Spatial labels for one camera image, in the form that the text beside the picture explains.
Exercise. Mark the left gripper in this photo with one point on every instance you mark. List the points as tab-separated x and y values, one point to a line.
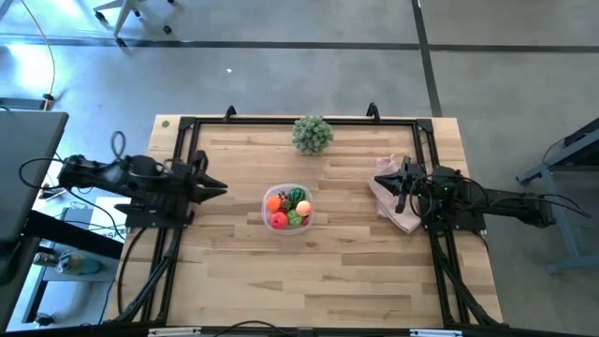
192	187

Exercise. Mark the clear plastic tupperware container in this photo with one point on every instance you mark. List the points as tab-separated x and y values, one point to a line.
299	230

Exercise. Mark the green striped toy watermelon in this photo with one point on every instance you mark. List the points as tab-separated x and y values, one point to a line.
296	195

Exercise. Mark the white office chair base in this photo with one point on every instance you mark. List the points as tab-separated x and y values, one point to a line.
124	14

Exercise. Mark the orange toy fruit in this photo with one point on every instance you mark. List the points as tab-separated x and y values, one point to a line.
273	204

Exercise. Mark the black frame bracket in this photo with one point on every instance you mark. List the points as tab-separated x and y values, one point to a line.
373	112
229	113

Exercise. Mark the pink orange toy peach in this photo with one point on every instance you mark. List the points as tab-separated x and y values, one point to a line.
303	208

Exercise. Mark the white paper sheet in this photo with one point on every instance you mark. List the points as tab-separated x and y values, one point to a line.
110	227

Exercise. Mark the silver metal bracket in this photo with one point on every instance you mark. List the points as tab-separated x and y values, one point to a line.
173	332
435	333

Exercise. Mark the red toy apple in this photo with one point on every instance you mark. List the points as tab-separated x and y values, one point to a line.
279	220

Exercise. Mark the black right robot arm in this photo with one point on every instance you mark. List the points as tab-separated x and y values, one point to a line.
505	206

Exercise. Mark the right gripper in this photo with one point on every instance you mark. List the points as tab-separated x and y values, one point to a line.
407	187

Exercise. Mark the black aluminium table frame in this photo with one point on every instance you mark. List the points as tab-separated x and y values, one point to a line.
304	121

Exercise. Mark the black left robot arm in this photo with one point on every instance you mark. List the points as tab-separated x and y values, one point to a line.
117	175

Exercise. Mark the beige crumpled cloth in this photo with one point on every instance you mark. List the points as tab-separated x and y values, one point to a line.
388	220

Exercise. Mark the potted green succulent plant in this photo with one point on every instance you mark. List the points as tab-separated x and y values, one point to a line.
312	135

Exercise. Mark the dark grey desk panel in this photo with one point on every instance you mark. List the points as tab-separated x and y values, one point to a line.
28	187

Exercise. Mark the green toy apple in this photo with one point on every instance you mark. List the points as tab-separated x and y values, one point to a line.
294	217

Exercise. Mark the blue grey metal table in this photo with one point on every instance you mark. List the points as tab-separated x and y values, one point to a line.
575	154

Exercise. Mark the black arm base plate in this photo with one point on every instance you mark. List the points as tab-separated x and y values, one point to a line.
140	219
461	224

